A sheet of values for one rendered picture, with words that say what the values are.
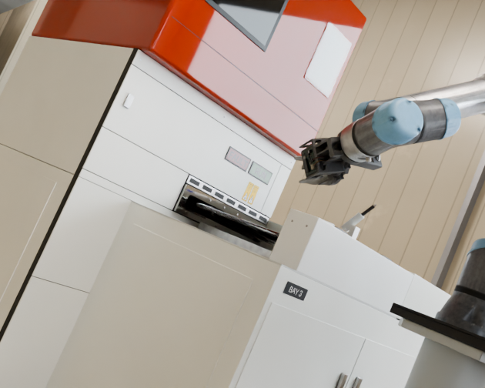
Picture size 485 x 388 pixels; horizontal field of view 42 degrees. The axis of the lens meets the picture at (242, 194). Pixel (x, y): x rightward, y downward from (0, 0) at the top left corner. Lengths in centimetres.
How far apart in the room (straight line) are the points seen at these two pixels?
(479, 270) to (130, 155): 101
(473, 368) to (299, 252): 46
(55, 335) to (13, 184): 49
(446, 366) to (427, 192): 255
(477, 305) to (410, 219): 248
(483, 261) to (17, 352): 125
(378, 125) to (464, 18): 350
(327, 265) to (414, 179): 254
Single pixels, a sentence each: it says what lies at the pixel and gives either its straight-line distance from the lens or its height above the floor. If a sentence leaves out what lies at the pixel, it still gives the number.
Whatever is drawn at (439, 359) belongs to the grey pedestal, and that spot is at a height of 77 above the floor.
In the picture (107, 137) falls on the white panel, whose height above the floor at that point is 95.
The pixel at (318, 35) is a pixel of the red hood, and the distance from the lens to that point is 231.
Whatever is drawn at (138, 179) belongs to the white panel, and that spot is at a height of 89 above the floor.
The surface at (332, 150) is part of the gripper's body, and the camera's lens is 119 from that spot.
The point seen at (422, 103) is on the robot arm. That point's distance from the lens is 118.
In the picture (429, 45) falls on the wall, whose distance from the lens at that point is 464.
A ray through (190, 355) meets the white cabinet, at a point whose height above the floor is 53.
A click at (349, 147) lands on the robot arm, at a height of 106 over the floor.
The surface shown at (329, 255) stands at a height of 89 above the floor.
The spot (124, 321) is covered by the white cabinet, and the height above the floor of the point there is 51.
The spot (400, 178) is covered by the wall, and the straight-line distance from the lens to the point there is 418.
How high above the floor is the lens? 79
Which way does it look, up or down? 5 degrees up
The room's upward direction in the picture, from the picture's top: 24 degrees clockwise
